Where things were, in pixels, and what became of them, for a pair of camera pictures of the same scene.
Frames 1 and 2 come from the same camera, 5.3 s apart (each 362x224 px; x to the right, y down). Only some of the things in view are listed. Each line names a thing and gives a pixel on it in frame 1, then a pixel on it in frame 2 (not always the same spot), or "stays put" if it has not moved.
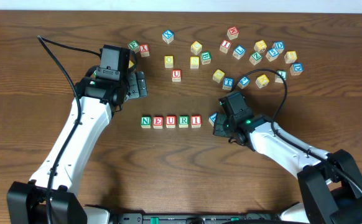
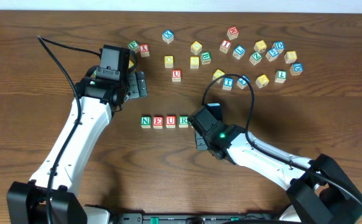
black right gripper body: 221,125 to 199,140
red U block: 170,121 stays put
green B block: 206,57 stays put
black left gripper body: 136,84 stays put
